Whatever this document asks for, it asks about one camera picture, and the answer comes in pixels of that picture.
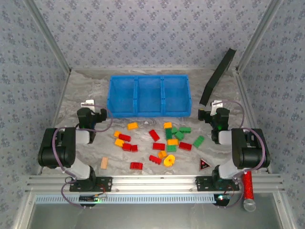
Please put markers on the aluminium frame rail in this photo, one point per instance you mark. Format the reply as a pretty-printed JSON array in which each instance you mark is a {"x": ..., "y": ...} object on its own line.
[{"x": 152, "y": 183}]

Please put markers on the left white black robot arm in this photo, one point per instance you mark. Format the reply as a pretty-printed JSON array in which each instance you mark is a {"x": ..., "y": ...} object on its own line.
[{"x": 57, "y": 152}]

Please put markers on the black foam panel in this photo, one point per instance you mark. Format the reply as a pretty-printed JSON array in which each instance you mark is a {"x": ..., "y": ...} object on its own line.
[{"x": 218, "y": 76}]

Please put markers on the aluminium corner post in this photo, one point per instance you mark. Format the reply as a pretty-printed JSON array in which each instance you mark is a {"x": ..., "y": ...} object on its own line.
[
  {"x": 256, "y": 35},
  {"x": 50, "y": 35}
]

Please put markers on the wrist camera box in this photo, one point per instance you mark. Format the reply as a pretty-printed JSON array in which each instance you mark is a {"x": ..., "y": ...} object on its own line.
[
  {"x": 217, "y": 103},
  {"x": 87, "y": 103}
]

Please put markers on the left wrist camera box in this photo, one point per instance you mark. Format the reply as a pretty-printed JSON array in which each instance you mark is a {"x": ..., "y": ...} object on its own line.
[{"x": 87, "y": 103}]

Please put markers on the aluminium side rail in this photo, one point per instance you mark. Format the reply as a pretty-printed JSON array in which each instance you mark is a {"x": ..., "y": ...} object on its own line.
[
  {"x": 62, "y": 95},
  {"x": 246, "y": 95}
]

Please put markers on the yellow rounded lego piece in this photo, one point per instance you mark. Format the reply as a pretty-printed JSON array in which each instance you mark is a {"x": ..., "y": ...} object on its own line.
[{"x": 169, "y": 160}]

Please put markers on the black red triangle sign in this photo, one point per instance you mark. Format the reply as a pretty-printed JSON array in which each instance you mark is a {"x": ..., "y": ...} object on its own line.
[{"x": 204, "y": 165}]

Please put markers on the yellow lego brick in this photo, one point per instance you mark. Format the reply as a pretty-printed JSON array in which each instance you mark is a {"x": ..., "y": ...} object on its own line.
[
  {"x": 119, "y": 142},
  {"x": 162, "y": 154},
  {"x": 173, "y": 142},
  {"x": 117, "y": 133},
  {"x": 168, "y": 125},
  {"x": 132, "y": 125}
]

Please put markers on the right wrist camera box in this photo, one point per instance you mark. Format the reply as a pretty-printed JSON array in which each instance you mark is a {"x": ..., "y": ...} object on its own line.
[{"x": 217, "y": 103}]

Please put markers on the red lego brick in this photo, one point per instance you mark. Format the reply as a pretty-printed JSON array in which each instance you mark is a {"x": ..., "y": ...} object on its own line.
[
  {"x": 185, "y": 146},
  {"x": 159, "y": 146},
  {"x": 154, "y": 135},
  {"x": 125, "y": 137},
  {"x": 155, "y": 159},
  {"x": 126, "y": 147},
  {"x": 136, "y": 165},
  {"x": 134, "y": 148}
]

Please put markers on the small wooden block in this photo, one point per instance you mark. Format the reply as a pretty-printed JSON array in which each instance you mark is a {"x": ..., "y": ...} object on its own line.
[{"x": 104, "y": 163}]

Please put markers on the small white scrap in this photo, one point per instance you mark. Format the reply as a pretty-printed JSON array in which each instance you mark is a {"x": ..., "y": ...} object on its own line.
[{"x": 146, "y": 122}]

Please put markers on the green lego brick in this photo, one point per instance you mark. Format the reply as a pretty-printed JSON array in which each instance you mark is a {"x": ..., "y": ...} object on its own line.
[
  {"x": 171, "y": 148},
  {"x": 179, "y": 135},
  {"x": 198, "y": 141},
  {"x": 174, "y": 130},
  {"x": 168, "y": 133},
  {"x": 185, "y": 130}
]

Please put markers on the red glitter tube clear cap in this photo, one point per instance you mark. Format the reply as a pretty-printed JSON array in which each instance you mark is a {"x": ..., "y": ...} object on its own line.
[{"x": 247, "y": 186}]

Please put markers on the small black circuit board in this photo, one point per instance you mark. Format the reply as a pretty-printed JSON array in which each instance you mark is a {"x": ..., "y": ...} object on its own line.
[
  {"x": 88, "y": 198},
  {"x": 221, "y": 198}
]

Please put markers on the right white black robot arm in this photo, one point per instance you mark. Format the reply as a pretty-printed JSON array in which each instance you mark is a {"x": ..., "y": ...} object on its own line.
[{"x": 250, "y": 150}]

